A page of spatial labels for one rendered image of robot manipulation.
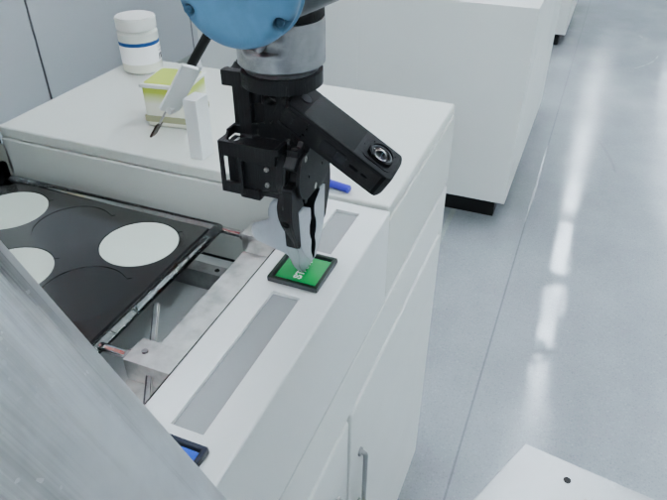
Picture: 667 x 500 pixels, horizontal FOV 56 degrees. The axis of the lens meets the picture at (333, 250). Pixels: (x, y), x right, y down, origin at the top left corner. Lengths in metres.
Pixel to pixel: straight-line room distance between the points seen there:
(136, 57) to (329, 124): 0.70
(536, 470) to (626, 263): 1.88
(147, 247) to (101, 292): 0.09
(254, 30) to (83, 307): 0.46
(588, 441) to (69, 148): 1.43
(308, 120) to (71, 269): 0.40
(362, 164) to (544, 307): 1.71
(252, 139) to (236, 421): 0.24
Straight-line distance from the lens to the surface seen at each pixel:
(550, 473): 0.69
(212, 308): 0.75
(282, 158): 0.56
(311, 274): 0.65
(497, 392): 1.89
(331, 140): 0.55
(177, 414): 0.54
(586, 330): 2.16
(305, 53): 0.53
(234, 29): 0.39
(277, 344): 0.58
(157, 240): 0.85
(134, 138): 0.97
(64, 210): 0.95
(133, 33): 1.20
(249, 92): 0.57
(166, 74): 1.00
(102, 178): 0.99
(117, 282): 0.79
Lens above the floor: 1.36
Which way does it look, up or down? 35 degrees down
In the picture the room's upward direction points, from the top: straight up
